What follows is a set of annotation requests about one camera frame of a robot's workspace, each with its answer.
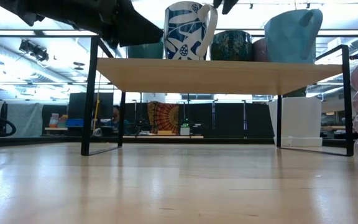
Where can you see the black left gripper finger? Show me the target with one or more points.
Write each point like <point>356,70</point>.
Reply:
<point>135,25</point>

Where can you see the teal mug white interior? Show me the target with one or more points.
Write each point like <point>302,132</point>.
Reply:
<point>145,51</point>

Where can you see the dark green glazed mug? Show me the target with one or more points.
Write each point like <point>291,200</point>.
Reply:
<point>232,46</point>

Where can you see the white blue leaf-pattern mug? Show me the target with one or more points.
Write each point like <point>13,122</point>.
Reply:
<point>182,31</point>

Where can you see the lavender ribbed mug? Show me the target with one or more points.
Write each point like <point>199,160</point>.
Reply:
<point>259,51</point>

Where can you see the light blue faceted mug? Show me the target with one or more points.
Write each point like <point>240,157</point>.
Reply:
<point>291,37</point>

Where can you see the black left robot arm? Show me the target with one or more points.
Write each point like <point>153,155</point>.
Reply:
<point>42,7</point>

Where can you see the black ceiling spotlight fixture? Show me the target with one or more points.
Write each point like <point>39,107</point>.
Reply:
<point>34,51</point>

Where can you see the wooden shelf riser black legs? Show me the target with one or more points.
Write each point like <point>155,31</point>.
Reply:
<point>213,77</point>

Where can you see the person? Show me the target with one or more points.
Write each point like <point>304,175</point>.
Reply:
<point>116,113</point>

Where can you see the orange mandala tapestry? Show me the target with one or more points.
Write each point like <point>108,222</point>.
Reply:
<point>163,118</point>

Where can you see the blue plastic bin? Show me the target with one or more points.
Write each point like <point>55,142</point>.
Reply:
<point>75,123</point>

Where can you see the green cactus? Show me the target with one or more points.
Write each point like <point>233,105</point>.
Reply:
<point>297,92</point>

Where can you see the small white device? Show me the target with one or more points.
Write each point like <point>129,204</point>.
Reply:
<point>185,130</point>

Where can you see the grey cloth panel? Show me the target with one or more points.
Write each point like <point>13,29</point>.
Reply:
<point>25,119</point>

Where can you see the white hexagonal plant pot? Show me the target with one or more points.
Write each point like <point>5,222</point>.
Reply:
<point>300,121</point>

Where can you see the small black lamp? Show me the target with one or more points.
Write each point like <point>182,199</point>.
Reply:
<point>356,56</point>

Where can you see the wooden table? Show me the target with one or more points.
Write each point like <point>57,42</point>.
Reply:
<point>337,127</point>

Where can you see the black aluminium rig frame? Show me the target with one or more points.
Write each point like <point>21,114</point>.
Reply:
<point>57,140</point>

